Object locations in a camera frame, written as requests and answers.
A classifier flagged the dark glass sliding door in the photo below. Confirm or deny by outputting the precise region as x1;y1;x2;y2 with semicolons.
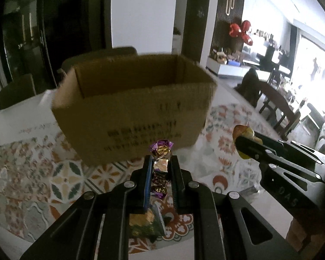
0;0;113;87

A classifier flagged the red balloon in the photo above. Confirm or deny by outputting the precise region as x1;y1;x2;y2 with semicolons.
229;20;254;46

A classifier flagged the brown cardboard box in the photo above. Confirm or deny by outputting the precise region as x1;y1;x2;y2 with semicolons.
51;54;218;166

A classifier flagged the purple gold candy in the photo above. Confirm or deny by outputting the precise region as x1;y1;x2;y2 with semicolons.
149;139;175;199

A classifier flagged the white cabinet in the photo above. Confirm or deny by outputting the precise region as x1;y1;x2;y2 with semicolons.
206;57;250;79

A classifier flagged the dark interior door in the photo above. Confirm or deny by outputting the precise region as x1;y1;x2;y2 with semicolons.
181;0;212;63

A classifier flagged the white loop wall ornament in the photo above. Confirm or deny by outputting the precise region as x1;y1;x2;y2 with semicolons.
224;0;236;15

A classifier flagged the white patterned tablecloth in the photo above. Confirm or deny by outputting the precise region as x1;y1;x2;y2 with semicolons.
0;87;296;260

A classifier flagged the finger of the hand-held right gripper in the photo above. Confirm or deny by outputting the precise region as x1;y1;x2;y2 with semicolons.
253;132;325;159
234;135;323;166

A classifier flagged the dark wooden chair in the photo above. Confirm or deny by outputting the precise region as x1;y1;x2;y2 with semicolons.
240;69;301;141

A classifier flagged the person's right hand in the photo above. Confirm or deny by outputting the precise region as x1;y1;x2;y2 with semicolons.
287;213;319;250

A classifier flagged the green snack packet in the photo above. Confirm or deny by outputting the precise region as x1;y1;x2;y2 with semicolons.
128;204;167;243

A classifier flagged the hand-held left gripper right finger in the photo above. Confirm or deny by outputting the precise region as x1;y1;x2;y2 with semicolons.
170;156;304;260

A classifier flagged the dark slatted wall panel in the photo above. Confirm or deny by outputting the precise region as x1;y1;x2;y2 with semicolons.
211;0;245;57

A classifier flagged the yellow candy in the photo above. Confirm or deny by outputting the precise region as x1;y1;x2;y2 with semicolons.
232;125;255;160

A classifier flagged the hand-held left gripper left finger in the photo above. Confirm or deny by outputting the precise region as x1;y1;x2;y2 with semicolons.
19;156;155;260

